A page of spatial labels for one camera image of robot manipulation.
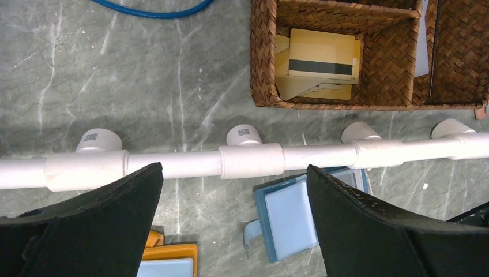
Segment brown wicker divided basket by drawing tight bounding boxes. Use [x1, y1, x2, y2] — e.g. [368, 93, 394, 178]
[250, 1, 488, 111]

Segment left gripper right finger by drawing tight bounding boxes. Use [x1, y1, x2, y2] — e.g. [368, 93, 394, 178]
[307, 165, 488, 276]

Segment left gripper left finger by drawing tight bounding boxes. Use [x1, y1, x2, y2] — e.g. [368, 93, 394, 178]
[1, 163, 163, 276]

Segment blue ethernet cable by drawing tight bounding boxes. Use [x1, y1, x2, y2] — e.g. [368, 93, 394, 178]
[90, 0, 216, 20]

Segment white PVC pipe frame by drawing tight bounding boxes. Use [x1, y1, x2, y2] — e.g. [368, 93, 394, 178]
[1, 118, 488, 192]

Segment blue card holder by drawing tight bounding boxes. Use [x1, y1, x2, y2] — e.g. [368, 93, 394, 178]
[243, 166, 372, 264]

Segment grey cards in basket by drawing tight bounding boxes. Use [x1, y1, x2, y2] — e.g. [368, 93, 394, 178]
[414, 9, 429, 77]

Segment gold cards in basket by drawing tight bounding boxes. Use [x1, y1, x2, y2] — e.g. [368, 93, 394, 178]
[274, 35, 361, 100]

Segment orange card holder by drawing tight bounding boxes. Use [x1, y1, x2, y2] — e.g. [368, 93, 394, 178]
[137, 230, 198, 277]

